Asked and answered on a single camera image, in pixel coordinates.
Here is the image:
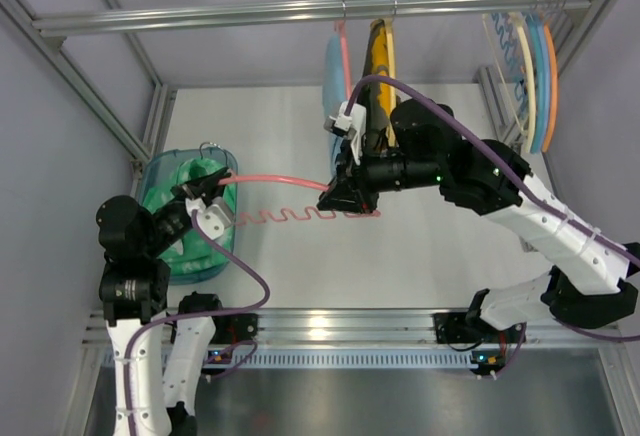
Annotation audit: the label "pink hanger with green trousers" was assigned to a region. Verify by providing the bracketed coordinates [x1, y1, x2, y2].
[198, 140, 384, 227]

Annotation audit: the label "green tie-dye trousers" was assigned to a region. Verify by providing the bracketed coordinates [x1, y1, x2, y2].
[142, 158, 236, 277]

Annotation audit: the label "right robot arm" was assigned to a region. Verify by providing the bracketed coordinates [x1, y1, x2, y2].
[317, 99, 639, 344]

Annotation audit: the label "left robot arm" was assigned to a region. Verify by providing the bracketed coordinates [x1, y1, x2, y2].
[96, 167, 235, 435]

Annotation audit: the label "camouflage yellow trousers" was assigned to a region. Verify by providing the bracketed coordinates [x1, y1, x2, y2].
[358, 19, 390, 153]

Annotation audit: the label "cream hanger with camouflage trousers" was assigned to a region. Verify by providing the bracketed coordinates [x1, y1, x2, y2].
[384, 0, 398, 148]

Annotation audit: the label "pink hanger with blue trousers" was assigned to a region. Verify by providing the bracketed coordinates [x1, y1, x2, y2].
[334, 0, 352, 99]

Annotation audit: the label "light blue trousers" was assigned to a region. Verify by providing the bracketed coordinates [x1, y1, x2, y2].
[322, 35, 351, 157]

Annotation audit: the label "teal plastic basket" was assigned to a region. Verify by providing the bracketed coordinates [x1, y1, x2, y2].
[137, 148, 240, 286]

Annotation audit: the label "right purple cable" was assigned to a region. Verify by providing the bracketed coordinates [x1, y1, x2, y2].
[347, 74, 640, 375]

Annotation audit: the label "purple cable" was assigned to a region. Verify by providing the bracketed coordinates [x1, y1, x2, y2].
[347, 74, 640, 375]
[124, 208, 272, 436]

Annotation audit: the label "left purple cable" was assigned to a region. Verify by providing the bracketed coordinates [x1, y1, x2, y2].
[124, 208, 272, 436]

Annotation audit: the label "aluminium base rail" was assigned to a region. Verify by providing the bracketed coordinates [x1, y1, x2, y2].
[82, 306, 624, 357]

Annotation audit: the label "slotted cable duct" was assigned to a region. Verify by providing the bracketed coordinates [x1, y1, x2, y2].
[202, 347, 498, 370]

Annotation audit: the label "left aluminium frame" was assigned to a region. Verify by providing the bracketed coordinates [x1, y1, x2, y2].
[0, 0, 176, 267]

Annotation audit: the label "aluminium frame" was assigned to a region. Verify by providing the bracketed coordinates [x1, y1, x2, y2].
[473, 0, 640, 436]
[0, 0, 176, 267]

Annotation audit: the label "aluminium hanging rail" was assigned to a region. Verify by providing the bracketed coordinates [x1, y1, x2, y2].
[32, 0, 595, 37]

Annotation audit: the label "right aluminium frame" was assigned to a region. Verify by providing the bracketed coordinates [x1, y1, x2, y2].
[473, 0, 640, 436]

